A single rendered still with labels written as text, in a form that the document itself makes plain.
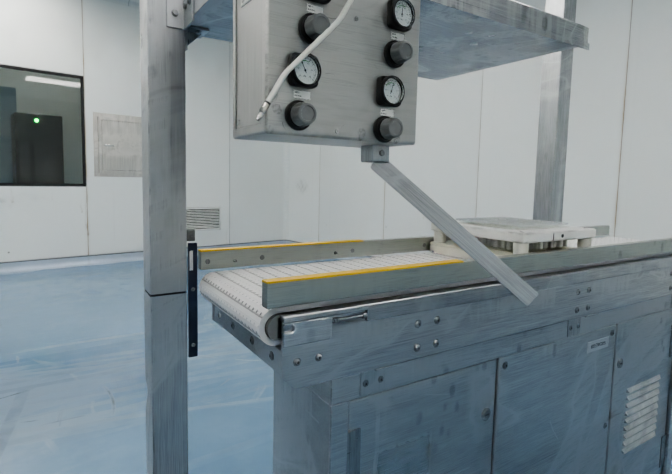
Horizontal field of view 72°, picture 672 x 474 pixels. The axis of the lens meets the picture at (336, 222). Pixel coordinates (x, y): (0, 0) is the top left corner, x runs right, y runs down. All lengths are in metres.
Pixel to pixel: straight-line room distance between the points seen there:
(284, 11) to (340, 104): 0.12
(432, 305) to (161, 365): 0.46
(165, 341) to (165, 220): 0.20
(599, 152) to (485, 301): 3.30
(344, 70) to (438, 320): 0.40
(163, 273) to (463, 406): 0.58
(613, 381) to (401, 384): 0.72
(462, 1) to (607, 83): 3.43
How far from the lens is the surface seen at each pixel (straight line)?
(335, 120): 0.56
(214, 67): 6.32
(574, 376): 1.23
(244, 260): 0.84
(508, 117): 4.42
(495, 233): 0.96
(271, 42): 0.54
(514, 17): 0.82
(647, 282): 1.33
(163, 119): 0.81
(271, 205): 6.60
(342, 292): 0.62
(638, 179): 3.98
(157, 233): 0.81
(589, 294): 1.10
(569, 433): 1.28
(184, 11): 0.85
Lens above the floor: 0.98
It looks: 5 degrees down
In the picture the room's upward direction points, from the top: 1 degrees clockwise
